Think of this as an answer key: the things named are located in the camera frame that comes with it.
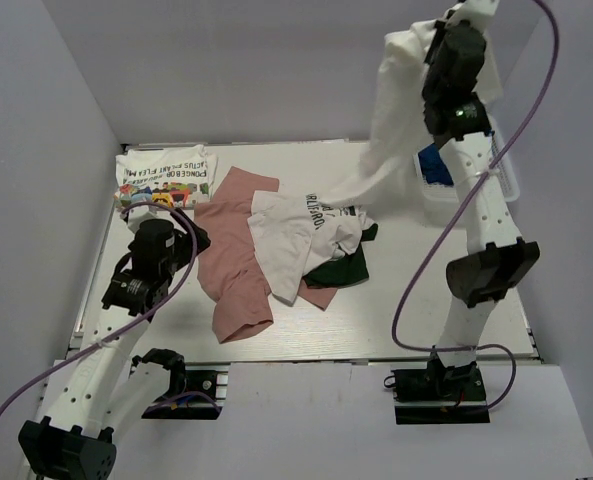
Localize plain white t-shirt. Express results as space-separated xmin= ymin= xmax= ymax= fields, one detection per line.
xmin=323 ymin=0 xmax=504 ymax=207

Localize pink t-shirt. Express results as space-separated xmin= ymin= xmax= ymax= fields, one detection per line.
xmin=194 ymin=166 xmax=338 ymax=345

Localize white t-shirt green lettering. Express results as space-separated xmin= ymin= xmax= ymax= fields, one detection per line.
xmin=247 ymin=190 xmax=375 ymax=304

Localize dark green t-shirt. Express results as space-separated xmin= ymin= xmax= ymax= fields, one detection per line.
xmin=303 ymin=223 xmax=379 ymax=288

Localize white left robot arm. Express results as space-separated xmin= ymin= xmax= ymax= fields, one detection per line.
xmin=18 ymin=214 xmax=210 ymax=479

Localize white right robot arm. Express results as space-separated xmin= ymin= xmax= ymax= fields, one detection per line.
xmin=422 ymin=20 xmax=540 ymax=399

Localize blue garment in basket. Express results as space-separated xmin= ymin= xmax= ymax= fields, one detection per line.
xmin=418 ymin=144 xmax=454 ymax=187

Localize white plastic laundry basket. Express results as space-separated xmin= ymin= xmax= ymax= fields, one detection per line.
xmin=413 ymin=153 xmax=520 ymax=210

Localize folded white cartoon print t-shirt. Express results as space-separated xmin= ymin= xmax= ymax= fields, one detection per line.
xmin=114 ymin=145 xmax=218 ymax=210

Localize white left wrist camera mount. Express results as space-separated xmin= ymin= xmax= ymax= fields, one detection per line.
xmin=119 ymin=206 xmax=159 ymax=233

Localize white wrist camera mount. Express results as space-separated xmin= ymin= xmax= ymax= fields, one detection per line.
xmin=119 ymin=206 xmax=159 ymax=233
xmin=440 ymin=0 xmax=500 ymax=33

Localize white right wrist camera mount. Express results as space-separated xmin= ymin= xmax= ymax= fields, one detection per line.
xmin=440 ymin=0 xmax=500 ymax=33

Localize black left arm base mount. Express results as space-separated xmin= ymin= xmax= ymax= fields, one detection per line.
xmin=142 ymin=365 xmax=229 ymax=421

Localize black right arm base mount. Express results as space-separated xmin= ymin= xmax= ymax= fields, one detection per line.
xmin=383 ymin=355 xmax=490 ymax=425

